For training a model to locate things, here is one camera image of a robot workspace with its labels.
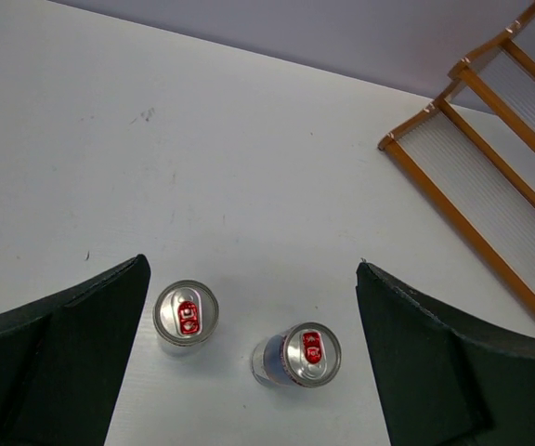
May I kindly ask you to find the orange wooden two-tier shelf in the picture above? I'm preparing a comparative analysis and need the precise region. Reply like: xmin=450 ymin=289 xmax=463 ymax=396
xmin=378 ymin=2 xmax=535 ymax=318

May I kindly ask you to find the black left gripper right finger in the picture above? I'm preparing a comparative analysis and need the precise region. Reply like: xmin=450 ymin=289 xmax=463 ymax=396
xmin=356 ymin=262 xmax=535 ymax=445

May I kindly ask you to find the front left energy drink can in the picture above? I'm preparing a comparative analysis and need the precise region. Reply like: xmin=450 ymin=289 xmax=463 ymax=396
xmin=152 ymin=280 xmax=219 ymax=358

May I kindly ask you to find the front right energy drink can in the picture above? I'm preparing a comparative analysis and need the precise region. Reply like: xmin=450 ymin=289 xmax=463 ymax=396
xmin=251 ymin=321 xmax=342 ymax=388

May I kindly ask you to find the energy drink can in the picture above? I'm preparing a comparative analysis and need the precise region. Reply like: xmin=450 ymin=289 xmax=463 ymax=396
xmin=152 ymin=280 xmax=219 ymax=358
xmin=251 ymin=321 xmax=342 ymax=388

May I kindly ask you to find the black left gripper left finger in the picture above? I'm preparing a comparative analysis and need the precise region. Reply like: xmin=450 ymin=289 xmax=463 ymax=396
xmin=0 ymin=255 xmax=150 ymax=445

